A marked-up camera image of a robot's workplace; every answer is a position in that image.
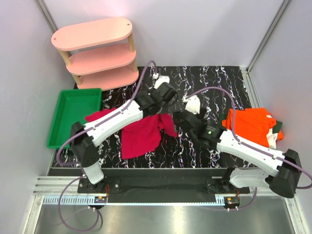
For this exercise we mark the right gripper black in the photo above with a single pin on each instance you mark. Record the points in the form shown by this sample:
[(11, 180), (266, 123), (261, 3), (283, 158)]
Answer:
[(202, 115)]

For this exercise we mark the green plastic tray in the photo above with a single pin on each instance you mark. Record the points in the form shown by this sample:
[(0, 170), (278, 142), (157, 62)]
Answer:
[(72, 106)]

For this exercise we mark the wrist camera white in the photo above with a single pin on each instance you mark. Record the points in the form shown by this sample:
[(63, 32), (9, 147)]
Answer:
[(192, 104), (159, 79)]

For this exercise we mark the pink three-tier shelf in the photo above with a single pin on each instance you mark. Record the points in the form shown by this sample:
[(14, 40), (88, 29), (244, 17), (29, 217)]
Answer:
[(99, 54)]

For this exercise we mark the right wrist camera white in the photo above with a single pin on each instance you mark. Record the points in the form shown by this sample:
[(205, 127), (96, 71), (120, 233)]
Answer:
[(192, 104)]

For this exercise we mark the white slotted cable duct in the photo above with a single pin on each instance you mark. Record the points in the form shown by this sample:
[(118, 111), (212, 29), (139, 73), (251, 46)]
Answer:
[(75, 200)]

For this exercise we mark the aluminium frame rail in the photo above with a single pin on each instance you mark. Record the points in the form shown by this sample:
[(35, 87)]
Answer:
[(285, 178)]

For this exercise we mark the orange t-shirt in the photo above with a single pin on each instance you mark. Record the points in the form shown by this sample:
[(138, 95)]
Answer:
[(250, 124)]

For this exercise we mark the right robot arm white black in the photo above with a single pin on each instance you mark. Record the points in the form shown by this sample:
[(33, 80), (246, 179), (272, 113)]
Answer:
[(215, 137)]

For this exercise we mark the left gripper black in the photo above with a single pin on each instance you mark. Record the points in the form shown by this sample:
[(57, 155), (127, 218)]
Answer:
[(150, 92)]

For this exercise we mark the red t-shirt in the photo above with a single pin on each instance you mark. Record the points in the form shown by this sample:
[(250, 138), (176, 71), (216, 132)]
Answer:
[(144, 135)]

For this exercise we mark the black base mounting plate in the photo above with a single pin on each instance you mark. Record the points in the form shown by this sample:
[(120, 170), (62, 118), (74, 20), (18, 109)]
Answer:
[(162, 186)]

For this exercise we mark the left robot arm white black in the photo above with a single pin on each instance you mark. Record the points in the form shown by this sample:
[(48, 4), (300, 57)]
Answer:
[(85, 138)]

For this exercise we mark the dark green t-shirt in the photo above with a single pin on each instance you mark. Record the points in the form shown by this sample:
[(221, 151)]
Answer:
[(278, 126)]

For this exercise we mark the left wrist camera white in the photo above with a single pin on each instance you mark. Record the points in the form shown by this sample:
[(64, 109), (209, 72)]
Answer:
[(159, 79)]

